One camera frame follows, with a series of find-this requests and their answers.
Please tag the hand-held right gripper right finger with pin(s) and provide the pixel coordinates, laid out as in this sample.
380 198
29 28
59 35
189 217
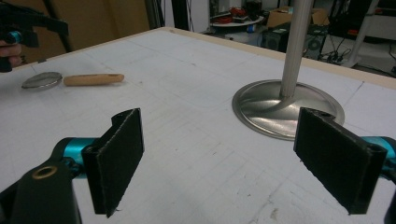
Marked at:
336 158

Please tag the white stand leg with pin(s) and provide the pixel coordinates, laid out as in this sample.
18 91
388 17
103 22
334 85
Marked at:
362 34

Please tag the brown cardboard box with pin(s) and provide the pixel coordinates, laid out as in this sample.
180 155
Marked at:
280 16

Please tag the dark metal pole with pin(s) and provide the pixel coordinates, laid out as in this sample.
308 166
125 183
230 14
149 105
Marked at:
60 31

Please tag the black computer tower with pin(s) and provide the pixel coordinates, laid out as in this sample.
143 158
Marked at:
275 39

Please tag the round white side table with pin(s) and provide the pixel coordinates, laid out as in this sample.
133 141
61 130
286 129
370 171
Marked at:
239 23

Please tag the metal stand with round base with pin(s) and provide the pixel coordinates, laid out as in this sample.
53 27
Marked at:
280 109

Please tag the blue tape roll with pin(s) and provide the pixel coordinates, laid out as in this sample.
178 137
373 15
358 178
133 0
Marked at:
251 28

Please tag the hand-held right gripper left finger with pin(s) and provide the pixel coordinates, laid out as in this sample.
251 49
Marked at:
115 161

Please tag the brown curtain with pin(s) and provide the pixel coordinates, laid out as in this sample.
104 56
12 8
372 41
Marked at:
102 21

